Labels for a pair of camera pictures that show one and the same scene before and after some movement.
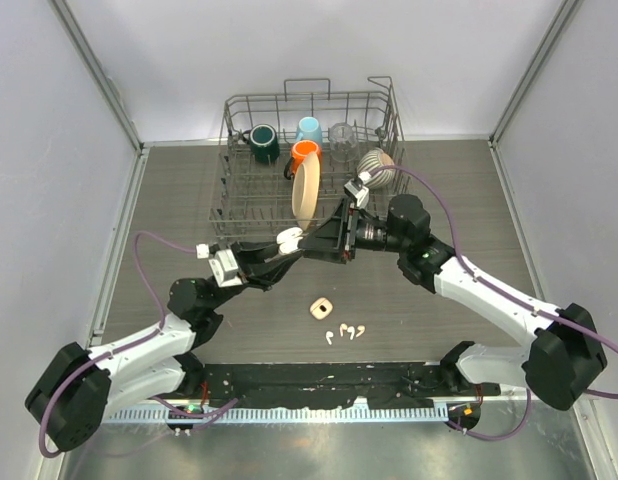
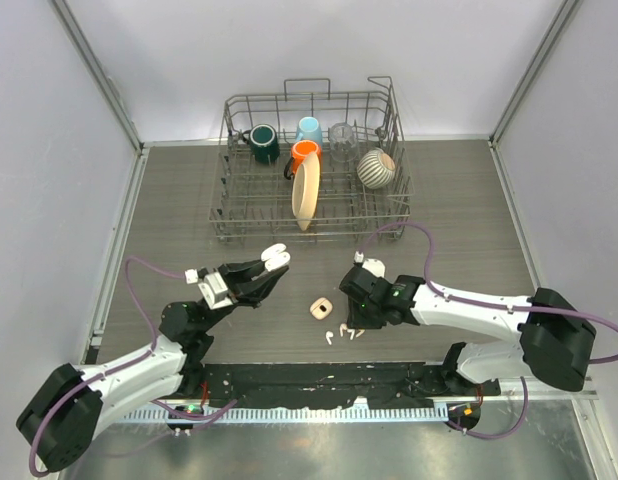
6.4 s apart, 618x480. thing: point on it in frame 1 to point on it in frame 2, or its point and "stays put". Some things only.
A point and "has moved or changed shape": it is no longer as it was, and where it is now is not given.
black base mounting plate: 308,386 stays put
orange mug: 299,150 stays put
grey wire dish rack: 286,156 stays put
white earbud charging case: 288,239 has moved or changed shape
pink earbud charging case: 321,308 stays put
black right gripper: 331,240 to 357,321
